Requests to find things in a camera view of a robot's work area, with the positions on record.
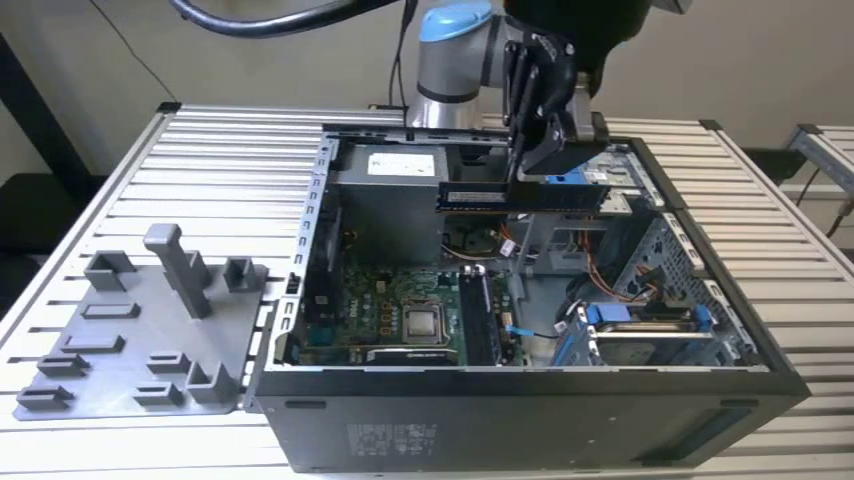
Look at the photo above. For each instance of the black box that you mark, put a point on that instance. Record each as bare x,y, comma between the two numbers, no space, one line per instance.
774,165

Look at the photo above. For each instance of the grey power supply unit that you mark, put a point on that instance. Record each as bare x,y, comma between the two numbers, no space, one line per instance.
387,220

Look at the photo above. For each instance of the black graphics card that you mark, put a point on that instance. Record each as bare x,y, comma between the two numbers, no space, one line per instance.
414,355

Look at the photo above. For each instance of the teal board connector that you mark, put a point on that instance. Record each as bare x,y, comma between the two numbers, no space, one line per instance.
321,336

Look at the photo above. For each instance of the grey plastic parts rack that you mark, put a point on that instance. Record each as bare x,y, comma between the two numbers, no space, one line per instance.
153,330

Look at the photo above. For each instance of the silver hard disk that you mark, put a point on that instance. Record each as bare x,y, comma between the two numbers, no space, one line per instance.
627,350

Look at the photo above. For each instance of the blue plastic drive latch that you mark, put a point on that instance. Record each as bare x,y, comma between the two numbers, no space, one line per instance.
567,178

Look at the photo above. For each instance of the metal slat side table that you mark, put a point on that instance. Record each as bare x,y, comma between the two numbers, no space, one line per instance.
823,155

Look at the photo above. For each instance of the grey metal drive cage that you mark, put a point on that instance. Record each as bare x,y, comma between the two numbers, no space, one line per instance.
543,235

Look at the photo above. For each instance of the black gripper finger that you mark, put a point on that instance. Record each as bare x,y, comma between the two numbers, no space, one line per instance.
515,100
554,145

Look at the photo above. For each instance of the black case fan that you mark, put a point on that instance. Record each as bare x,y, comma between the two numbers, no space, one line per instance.
328,270

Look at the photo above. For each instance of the black PC case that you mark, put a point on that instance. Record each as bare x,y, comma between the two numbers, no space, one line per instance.
467,425

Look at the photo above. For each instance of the green motherboard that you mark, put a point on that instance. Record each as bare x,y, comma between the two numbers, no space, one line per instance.
373,300

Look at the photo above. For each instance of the silver CPU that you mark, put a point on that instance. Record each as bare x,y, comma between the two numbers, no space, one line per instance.
423,324

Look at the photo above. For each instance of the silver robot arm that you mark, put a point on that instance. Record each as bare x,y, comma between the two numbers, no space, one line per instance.
454,60

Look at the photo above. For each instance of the blue disk carrier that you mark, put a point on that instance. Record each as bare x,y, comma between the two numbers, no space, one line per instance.
608,316

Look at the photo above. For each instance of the black table corner cap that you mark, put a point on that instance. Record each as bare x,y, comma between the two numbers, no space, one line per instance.
711,125
168,106
810,128

